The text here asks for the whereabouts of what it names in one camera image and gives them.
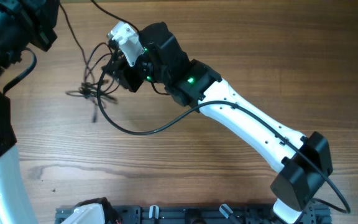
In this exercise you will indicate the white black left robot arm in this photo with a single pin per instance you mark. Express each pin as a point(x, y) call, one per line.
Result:
point(21, 23)

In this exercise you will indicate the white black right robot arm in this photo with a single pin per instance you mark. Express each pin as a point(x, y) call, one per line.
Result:
point(302, 163)

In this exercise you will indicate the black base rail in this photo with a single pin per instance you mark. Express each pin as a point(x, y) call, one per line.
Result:
point(258, 214)

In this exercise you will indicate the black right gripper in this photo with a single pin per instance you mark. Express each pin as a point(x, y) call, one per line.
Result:
point(124, 75)

